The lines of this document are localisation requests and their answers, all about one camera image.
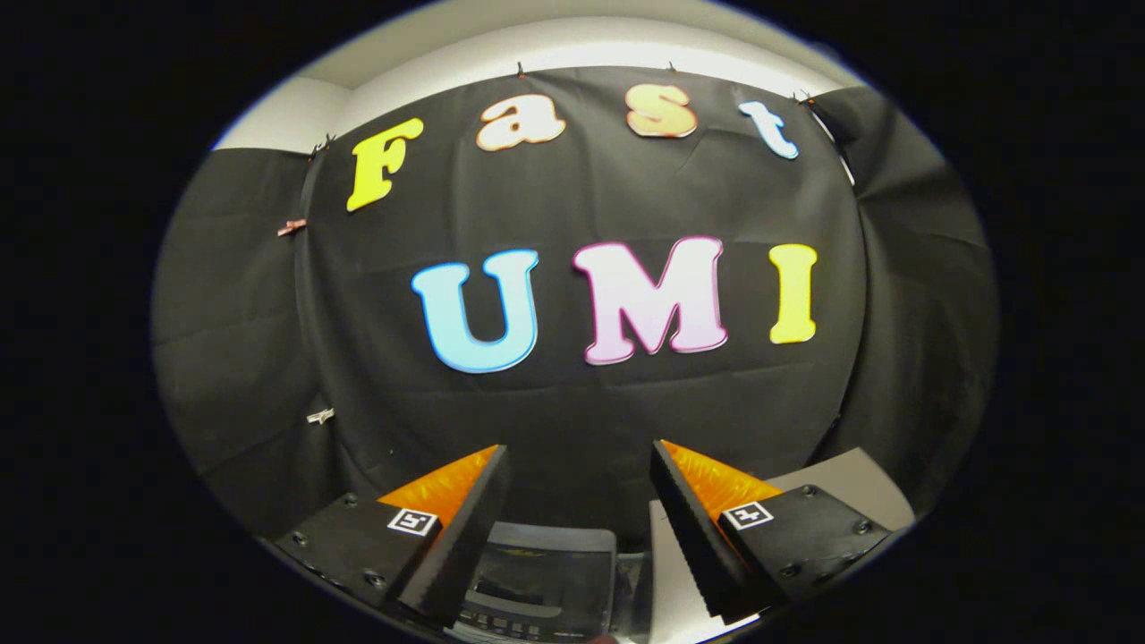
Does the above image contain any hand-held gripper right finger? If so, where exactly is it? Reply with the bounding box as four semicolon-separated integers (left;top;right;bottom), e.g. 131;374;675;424
649;439;892;625

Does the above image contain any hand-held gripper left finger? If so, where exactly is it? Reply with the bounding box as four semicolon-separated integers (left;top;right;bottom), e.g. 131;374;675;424
273;445;510;628

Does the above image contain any dark washing machine lid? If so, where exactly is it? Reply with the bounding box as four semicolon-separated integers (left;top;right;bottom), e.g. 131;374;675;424
472;522;620;627

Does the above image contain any dark grey washing machine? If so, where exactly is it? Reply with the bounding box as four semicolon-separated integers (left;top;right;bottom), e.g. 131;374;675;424
443;521;654;644

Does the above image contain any black backdrop cloth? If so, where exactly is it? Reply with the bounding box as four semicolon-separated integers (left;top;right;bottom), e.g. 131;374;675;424
150;64;1000;551

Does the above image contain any grey table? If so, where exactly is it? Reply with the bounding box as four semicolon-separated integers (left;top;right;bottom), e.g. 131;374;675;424
649;447;915;643

